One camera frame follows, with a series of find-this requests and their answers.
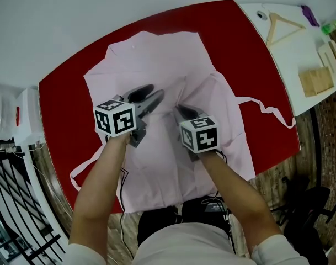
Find black and white stair railing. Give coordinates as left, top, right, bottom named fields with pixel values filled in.
left=0, top=145, right=71, bottom=265

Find black device with screen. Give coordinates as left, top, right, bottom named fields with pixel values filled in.
left=205, top=202, right=228, bottom=214

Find person's white shirt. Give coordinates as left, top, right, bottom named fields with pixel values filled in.
left=65, top=222, right=328, bottom=265

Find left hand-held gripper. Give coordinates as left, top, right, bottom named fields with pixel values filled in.
left=93, top=83, right=165, bottom=149

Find pink robe garment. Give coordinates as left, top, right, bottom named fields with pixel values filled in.
left=70, top=30, right=297, bottom=214

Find white side table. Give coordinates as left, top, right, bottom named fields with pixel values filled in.
left=238, top=3, right=336, bottom=118

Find wooden clothes hanger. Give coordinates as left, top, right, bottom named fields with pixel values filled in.
left=263, top=9, right=306, bottom=48

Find green plastic bottle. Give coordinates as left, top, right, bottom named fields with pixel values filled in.
left=321, top=19, right=336, bottom=35

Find black office chair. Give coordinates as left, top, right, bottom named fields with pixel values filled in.
left=269, top=175, right=336, bottom=265

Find wooden box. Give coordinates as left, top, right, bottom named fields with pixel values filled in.
left=298, top=66, right=335, bottom=98

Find person's right forearm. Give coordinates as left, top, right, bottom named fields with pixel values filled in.
left=198, top=149, right=284, bottom=255

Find purple cloth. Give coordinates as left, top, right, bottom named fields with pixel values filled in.
left=300, top=4, right=321, bottom=27

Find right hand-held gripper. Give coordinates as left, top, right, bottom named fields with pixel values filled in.
left=173, top=103, right=218, bottom=162

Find white cabinet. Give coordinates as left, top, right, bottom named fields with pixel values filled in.
left=13, top=87, right=46, bottom=146

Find person's left forearm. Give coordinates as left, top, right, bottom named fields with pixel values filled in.
left=68, top=135, right=131, bottom=245

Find red covered table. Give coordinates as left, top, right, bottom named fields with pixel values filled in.
left=38, top=0, right=301, bottom=214

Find light wooden rack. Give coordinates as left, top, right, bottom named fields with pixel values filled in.
left=317, top=40, right=336, bottom=80

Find person's black trousers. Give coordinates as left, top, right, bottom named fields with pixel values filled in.
left=137, top=200, right=232, bottom=248

